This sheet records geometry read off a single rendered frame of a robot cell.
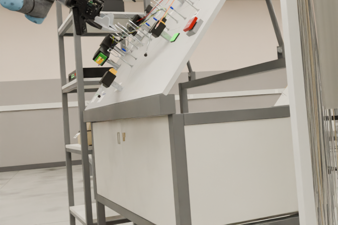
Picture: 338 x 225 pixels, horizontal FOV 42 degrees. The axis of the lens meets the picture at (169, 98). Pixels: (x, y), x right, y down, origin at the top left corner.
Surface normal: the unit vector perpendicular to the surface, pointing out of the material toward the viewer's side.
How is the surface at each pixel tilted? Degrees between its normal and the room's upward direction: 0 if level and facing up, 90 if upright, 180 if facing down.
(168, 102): 90
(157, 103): 90
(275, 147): 90
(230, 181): 90
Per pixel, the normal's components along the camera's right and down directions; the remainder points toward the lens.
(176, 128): 0.39, -0.07
